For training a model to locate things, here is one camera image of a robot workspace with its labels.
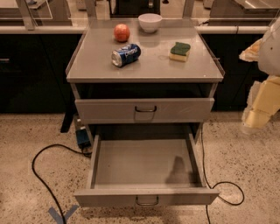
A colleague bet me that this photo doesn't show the black cable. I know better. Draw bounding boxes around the black cable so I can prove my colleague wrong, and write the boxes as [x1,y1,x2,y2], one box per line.
[31,143,93,224]
[199,128,245,224]

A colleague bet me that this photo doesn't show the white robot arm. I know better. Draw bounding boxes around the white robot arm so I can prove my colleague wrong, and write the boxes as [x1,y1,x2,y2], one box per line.
[239,17,280,134]

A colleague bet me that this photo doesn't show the orange round fruit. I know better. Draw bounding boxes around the orange round fruit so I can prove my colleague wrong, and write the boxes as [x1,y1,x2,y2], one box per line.
[114,24,130,42]

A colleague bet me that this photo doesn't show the blue power adapter box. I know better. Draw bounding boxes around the blue power adapter box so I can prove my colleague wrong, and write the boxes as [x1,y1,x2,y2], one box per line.
[75,128,91,149]

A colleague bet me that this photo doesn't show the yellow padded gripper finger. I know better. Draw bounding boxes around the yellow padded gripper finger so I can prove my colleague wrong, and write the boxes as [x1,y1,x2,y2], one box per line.
[241,75,280,130]
[239,38,262,62]

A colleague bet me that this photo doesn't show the grey top drawer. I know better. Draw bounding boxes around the grey top drawer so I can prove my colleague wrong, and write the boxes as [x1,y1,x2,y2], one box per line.
[75,98,214,124]

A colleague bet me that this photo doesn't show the blue Pepsi can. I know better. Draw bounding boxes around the blue Pepsi can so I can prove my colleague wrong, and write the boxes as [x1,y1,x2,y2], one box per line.
[111,44,141,67]

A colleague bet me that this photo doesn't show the green yellow sponge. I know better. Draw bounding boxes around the green yellow sponge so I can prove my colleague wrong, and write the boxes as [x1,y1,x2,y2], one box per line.
[169,42,191,61]

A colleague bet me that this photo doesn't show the grey drawer cabinet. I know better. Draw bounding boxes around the grey drawer cabinet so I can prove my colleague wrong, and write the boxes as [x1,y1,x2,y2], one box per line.
[66,20,223,145]

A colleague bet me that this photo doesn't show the white bowl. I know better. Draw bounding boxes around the white bowl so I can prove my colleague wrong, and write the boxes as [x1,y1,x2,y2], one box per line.
[138,13,162,32]

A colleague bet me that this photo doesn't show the black cable right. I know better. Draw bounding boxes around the black cable right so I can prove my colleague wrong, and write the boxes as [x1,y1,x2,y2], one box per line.
[199,128,245,224]

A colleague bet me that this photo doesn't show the dark lower counter cabinets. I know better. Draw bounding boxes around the dark lower counter cabinets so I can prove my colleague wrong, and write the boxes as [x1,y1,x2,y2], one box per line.
[0,34,268,113]

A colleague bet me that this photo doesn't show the grey drawer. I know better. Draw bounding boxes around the grey drawer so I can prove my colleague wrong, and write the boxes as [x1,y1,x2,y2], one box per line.
[75,98,214,124]
[74,134,220,207]

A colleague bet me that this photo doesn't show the black cable left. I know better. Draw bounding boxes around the black cable left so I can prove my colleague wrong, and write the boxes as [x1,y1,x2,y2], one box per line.
[31,143,93,224]

